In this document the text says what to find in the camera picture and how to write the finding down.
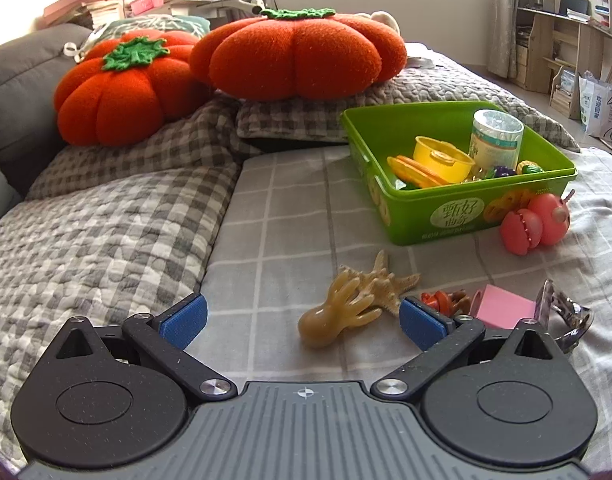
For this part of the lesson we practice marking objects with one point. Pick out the stack of books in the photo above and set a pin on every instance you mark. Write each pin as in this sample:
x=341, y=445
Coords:
x=87, y=13

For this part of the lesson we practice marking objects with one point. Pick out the orange toy pot lid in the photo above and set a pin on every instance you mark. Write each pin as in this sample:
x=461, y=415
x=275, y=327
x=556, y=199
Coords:
x=412, y=172

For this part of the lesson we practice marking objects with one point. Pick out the grey window curtain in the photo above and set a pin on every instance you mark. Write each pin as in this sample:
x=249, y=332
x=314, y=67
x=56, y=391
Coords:
x=502, y=59

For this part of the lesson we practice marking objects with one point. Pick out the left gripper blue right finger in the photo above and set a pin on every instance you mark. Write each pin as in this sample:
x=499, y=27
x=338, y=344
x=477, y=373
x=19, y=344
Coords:
x=445, y=344

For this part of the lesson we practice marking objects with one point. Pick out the yellow toy pot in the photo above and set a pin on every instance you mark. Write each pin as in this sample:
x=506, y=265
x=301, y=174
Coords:
x=443, y=159

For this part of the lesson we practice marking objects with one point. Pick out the red toy crab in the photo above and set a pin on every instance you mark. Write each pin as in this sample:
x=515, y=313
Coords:
x=449, y=304

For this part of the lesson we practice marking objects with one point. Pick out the beige dried starfish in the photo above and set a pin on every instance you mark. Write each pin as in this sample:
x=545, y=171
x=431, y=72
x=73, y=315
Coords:
x=386, y=288

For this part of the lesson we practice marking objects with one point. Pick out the grey checked quilt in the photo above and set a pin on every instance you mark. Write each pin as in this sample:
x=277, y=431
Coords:
x=107, y=232

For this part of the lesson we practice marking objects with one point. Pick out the green plastic storage bin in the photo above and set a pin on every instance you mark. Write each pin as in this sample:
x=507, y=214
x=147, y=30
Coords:
x=415, y=215

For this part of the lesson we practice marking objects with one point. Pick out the teal patterned cushion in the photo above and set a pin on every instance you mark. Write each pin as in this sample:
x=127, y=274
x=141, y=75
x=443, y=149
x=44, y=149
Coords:
x=194, y=25

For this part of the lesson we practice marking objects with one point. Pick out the shiny chrome metal toy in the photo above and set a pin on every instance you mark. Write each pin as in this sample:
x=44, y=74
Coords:
x=577, y=318

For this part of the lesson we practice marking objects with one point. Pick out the clear cotton swab jar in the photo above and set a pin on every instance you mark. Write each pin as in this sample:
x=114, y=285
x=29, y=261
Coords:
x=496, y=139

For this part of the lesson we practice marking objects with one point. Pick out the small orange pumpkin cushion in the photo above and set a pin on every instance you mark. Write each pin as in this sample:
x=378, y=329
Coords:
x=127, y=88

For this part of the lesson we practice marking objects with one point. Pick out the white plush toy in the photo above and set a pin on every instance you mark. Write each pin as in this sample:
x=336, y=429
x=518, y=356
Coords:
x=387, y=19

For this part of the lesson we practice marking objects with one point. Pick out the wooden shelf desk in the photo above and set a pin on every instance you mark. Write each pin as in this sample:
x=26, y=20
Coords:
x=557, y=42

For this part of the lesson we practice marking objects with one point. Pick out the pink sticky note pad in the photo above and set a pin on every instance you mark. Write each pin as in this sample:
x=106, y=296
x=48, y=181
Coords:
x=498, y=308

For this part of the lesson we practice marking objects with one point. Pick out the light grid bed sheet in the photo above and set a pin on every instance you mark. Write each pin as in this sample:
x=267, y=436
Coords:
x=296, y=217

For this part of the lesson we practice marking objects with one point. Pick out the white paper shopping bag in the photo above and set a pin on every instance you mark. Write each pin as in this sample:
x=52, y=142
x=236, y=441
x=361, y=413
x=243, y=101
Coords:
x=596, y=106

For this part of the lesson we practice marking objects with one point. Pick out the tan rubber octopus toy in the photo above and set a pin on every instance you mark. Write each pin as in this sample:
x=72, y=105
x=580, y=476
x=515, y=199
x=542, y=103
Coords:
x=345, y=307

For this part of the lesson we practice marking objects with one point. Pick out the grey sofa backrest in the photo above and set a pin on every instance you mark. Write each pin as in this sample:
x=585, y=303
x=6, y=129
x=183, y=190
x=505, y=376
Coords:
x=30, y=70

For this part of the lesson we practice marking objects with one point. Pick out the grey checked pillow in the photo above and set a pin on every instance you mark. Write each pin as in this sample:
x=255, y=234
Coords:
x=318, y=121

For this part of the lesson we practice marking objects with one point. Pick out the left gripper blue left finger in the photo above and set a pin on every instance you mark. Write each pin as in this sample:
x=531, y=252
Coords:
x=161, y=341

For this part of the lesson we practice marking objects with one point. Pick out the purple toy grapes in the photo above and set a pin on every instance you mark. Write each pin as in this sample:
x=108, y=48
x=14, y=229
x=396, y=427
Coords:
x=503, y=171

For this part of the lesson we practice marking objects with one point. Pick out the toy corn cob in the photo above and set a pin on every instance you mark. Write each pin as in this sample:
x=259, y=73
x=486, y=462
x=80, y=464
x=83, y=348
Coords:
x=528, y=167

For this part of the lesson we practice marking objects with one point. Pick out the large orange pumpkin cushion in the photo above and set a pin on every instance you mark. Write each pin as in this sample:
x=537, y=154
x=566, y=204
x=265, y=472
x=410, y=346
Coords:
x=313, y=54

